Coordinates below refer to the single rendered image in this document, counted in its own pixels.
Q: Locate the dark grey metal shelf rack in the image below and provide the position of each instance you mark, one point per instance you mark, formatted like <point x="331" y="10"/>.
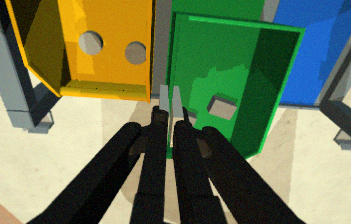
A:
<point x="319" y="80"/>

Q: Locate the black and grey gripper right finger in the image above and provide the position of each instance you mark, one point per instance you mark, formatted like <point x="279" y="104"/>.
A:
<point x="246" y="194"/>

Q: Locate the yellow bin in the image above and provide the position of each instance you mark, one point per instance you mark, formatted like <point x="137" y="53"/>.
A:
<point x="47" y="32"/>

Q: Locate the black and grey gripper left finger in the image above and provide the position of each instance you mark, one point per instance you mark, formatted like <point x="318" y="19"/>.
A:
<point x="88" y="196"/>

